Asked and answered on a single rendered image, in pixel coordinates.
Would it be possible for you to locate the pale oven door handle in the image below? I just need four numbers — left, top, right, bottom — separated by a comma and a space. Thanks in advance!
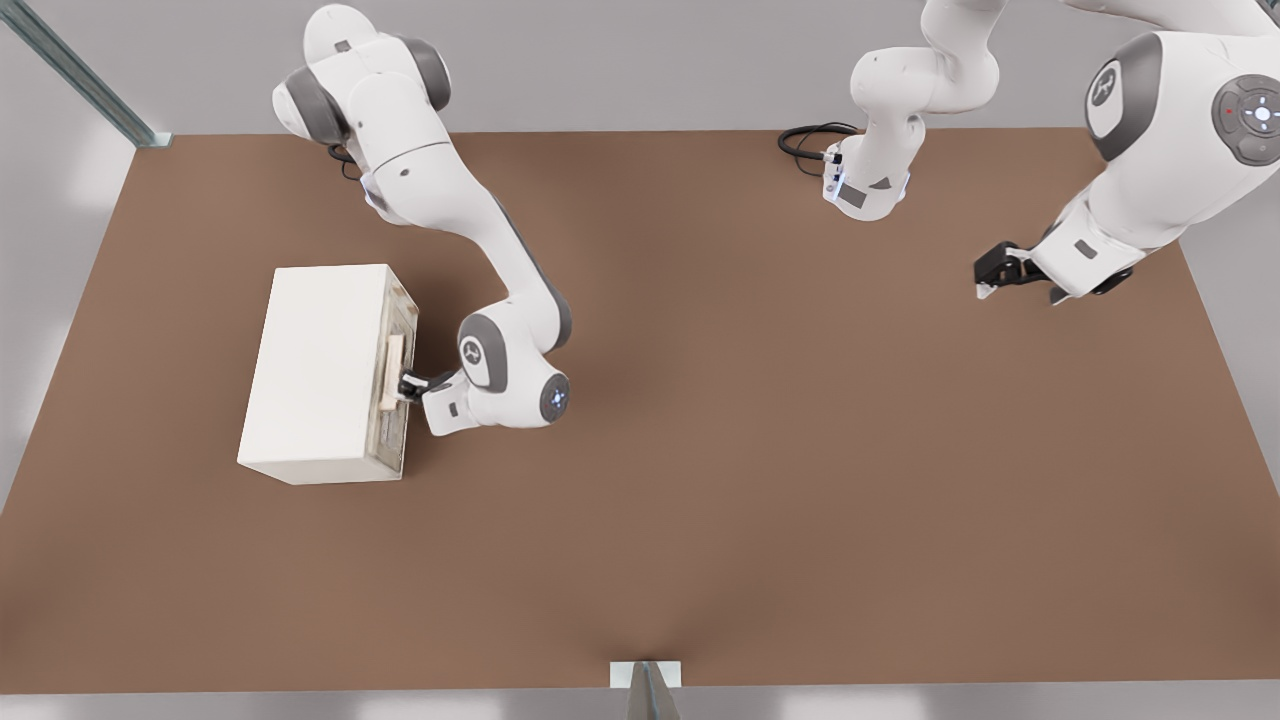
379, 334, 407, 412

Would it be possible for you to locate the oven door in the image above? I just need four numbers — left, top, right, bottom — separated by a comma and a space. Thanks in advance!
372, 268, 421, 480

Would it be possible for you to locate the white oven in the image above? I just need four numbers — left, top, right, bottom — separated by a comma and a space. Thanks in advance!
237, 264, 421, 487

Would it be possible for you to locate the silver frame post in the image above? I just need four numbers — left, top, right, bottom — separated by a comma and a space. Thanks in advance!
0, 0, 173, 150
610, 659, 684, 720

